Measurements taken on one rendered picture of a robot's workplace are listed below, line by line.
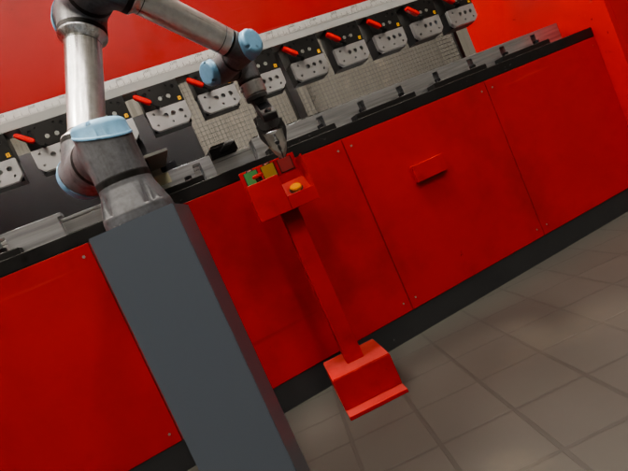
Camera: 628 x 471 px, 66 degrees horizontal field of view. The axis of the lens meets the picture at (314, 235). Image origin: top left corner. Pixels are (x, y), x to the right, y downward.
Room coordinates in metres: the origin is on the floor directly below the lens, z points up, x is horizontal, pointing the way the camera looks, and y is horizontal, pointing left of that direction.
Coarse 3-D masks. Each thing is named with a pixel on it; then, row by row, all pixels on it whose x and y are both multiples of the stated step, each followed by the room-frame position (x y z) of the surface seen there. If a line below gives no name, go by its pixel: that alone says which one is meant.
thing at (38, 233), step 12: (60, 216) 1.68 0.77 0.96; (24, 228) 1.64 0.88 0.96; (36, 228) 1.65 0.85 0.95; (48, 228) 1.66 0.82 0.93; (60, 228) 1.67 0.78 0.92; (0, 240) 1.65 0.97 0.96; (12, 240) 1.63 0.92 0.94; (24, 240) 1.64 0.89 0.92; (36, 240) 1.65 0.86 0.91; (48, 240) 1.66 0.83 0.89
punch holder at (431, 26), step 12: (420, 0) 2.18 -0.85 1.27; (432, 0) 2.20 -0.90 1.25; (396, 12) 2.22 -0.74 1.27; (420, 12) 2.18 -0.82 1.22; (432, 12) 2.20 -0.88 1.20; (408, 24) 2.18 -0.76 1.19; (420, 24) 2.17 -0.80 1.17; (432, 24) 2.19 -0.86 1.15; (408, 36) 2.21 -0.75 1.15; (420, 36) 2.16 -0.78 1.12; (432, 36) 2.22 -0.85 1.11
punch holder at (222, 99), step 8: (200, 80) 1.86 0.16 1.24; (192, 88) 1.88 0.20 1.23; (200, 88) 1.86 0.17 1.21; (216, 88) 1.87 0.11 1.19; (224, 88) 1.88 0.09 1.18; (232, 88) 1.89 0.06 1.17; (200, 96) 1.85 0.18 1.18; (208, 96) 1.86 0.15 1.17; (216, 96) 1.88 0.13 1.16; (224, 96) 1.89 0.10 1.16; (232, 96) 1.88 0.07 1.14; (200, 104) 1.86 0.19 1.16; (208, 104) 1.86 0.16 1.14; (216, 104) 1.86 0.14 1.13; (224, 104) 1.87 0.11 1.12; (232, 104) 1.88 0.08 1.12; (208, 112) 1.85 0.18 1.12; (216, 112) 1.88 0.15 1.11; (224, 112) 1.94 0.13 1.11
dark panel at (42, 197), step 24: (144, 120) 2.32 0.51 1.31; (144, 144) 2.30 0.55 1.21; (168, 144) 2.33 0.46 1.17; (192, 144) 2.36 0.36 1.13; (24, 168) 2.15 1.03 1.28; (24, 192) 2.14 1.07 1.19; (48, 192) 2.16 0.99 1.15; (0, 216) 2.10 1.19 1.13; (24, 216) 2.12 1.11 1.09; (48, 216) 2.15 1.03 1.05
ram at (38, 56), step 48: (0, 0) 1.70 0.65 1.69; (48, 0) 1.75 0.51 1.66; (192, 0) 1.89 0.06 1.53; (240, 0) 1.95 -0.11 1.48; (288, 0) 2.01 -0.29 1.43; (336, 0) 2.07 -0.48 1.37; (0, 48) 1.69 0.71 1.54; (48, 48) 1.73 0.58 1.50; (144, 48) 1.82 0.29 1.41; (192, 48) 1.87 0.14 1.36; (0, 96) 1.67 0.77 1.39; (48, 96) 1.71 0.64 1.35
